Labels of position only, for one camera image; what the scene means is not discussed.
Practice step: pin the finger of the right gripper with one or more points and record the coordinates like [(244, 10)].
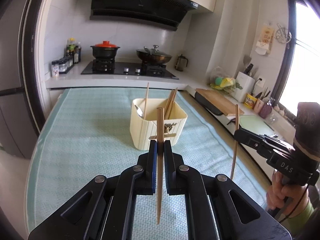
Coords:
[(250, 139)]

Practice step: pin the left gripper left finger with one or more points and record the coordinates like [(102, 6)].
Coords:
[(113, 211)]

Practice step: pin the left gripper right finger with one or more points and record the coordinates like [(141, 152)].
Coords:
[(184, 180)]

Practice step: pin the wooden chopstick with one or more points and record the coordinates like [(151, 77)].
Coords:
[(235, 147), (171, 105), (160, 151), (168, 102)]

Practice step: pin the metal spoon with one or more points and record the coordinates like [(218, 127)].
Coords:
[(139, 111)]

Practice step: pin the green sleeve right forearm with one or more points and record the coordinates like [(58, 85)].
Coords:
[(300, 217)]

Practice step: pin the right hand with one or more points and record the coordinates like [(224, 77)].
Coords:
[(277, 192)]

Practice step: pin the green cutting board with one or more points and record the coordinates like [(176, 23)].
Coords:
[(255, 124)]

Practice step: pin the yellow snack container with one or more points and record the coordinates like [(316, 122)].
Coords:
[(250, 101)]

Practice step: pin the wooden cutting board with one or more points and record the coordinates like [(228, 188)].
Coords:
[(219, 101)]

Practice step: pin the cream utensil holder box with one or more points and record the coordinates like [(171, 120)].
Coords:
[(142, 131)]

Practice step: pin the white knife block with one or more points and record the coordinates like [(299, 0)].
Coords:
[(244, 85)]

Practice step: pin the black tray under board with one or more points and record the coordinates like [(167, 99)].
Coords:
[(206, 104)]

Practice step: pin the plastic bag with produce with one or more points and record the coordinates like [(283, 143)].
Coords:
[(220, 81)]

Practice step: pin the light blue table mat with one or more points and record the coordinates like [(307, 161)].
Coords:
[(87, 134)]

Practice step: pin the dark glass pitcher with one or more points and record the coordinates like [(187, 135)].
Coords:
[(181, 63)]

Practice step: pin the black gas stove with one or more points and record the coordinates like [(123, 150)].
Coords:
[(112, 67)]

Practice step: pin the dark wok with lid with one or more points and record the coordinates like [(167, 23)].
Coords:
[(153, 56)]

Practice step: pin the grey refrigerator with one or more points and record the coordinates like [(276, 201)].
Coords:
[(21, 113)]

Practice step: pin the black pot orange lid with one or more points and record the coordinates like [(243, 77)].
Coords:
[(104, 51)]

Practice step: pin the spice jar rack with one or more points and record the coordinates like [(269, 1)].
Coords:
[(65, 64)]

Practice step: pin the white spice jar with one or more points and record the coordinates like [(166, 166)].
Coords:
[(55, 68)]

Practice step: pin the sauce bottles group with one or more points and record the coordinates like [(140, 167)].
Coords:
[(73, 50)]

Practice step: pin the black range hood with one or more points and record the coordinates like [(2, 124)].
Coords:
[(167, 14)]

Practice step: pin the wall hanging calendar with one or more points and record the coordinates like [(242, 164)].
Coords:
[(265, 40)]

